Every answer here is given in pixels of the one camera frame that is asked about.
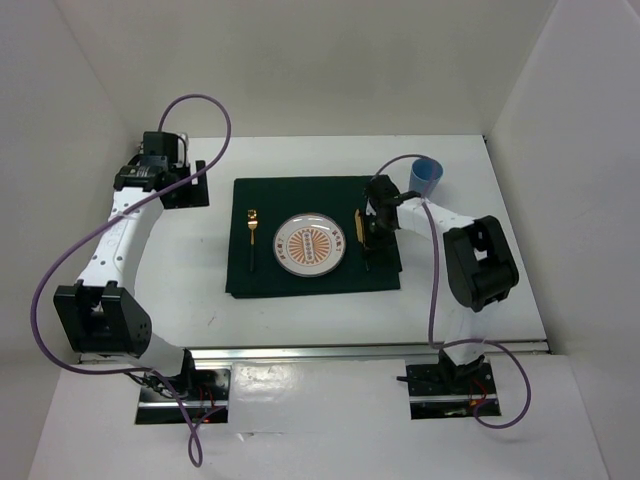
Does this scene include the gold knife black handle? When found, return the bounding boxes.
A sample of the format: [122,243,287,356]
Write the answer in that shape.
[354,209,372,272]

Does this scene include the gold fork black handle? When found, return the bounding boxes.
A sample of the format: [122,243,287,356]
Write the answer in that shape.
[247,209,259,273]

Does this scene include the dark green cloth placemat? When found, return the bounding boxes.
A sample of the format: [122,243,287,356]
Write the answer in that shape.
[225,176,402,299]

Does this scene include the round plate orange sunburst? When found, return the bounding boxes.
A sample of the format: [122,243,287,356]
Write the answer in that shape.
[273,213,347,278]

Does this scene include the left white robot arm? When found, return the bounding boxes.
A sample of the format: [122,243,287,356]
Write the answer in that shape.
[53,131,209,399]

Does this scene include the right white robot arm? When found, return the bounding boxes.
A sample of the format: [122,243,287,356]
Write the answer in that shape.
[355,175,519,392]

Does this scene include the blue plastic cup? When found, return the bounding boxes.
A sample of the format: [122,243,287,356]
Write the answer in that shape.
[409,157,444,198]

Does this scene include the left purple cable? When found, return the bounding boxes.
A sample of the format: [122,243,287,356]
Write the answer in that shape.
[30,93,234,468]

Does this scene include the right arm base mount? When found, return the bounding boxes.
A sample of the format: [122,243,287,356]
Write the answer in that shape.
[396,361,501,420]

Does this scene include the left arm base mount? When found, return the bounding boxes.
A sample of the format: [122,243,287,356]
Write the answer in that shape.
[128,368,231,425]

